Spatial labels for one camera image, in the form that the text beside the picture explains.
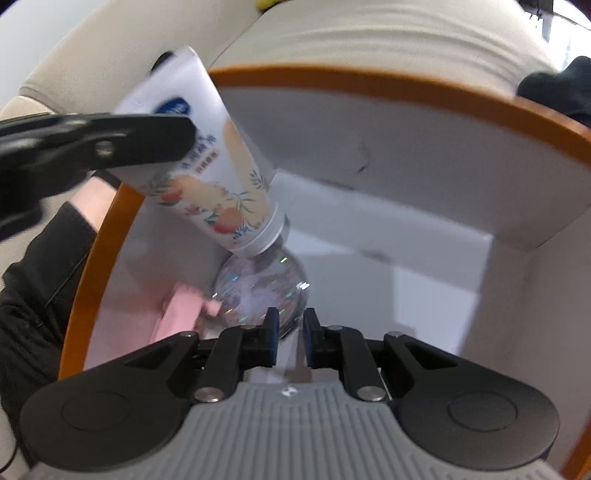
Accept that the person left leg black sock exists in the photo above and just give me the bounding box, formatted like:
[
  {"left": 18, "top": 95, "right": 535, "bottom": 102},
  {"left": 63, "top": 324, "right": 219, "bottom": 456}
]
[{"left": 0, "top": 50, "right": 177, "bottom": 467}]

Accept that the person right leg black sock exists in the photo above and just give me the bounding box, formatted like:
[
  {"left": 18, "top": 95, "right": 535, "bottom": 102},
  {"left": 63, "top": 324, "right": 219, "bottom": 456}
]
[{"left": 517, "top": 56, "right": 591, "bottom": 128}]

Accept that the yellow cushion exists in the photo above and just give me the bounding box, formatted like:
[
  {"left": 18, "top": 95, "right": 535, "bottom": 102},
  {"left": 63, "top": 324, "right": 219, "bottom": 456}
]
[{"left": 256, "top": 0, "right": 286, "bottom": 12}]

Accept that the white hand cream tube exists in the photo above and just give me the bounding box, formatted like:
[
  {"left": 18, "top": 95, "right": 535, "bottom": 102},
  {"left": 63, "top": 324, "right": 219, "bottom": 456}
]
[{"left": 114, "top": 47, "right": 284, "bottom": 258}]

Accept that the person leg black sock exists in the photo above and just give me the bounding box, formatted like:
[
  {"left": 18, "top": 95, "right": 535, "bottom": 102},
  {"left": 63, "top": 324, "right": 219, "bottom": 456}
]
[
  {"left": 517, "top": 56, "right": 591, "bottom": 128},
  {"left": 0, "top": 50, "right": 177, "bottom": 467}
]

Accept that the clear glitter ball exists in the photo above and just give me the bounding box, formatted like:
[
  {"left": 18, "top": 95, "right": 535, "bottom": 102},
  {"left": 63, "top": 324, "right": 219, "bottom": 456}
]
[{"left": 212, "top": 247, "right": 311, "bottom": 339}]

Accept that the beige fabric sofa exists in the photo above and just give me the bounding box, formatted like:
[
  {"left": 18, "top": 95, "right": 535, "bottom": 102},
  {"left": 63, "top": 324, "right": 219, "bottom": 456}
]
[{"left": 0, "top": 0, "right": 591, "bottom": 121}]

